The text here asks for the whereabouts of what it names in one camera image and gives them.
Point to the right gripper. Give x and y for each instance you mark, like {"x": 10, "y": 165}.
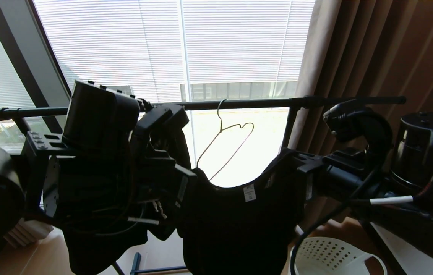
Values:
{"x": 338, "y": 179}

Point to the black garment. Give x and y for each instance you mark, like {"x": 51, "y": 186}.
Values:
{"x": 239, "y": 229}

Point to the black clothes rack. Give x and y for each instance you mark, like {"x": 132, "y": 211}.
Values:
{"x": 258, "y": 103}

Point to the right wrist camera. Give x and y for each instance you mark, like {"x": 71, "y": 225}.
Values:
{"x": 357, "y": 122}

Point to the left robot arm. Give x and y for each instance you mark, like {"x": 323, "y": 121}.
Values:
{"x": 98, "y": 118}

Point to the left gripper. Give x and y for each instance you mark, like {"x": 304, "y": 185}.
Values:
{"x": 170, "y": 179}

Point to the white laundry basket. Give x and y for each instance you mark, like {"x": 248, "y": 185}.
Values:
{"x": 334, "y": 256}

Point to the black shorts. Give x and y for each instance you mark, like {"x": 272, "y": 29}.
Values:
{"x": 98, "y": 252}

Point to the pink clothes hanger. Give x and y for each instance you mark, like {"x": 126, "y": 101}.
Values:
{"x": 220, "y": 114}

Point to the brown curtain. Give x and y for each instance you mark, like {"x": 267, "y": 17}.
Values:
{"x": 373, "y": 49}
{"x": 29, "y": 233}

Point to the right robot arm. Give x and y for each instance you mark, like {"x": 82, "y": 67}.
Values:
{"x": 426, "y": 160}

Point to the window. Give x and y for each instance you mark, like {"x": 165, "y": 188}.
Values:
{"x": 124, "y": 46}

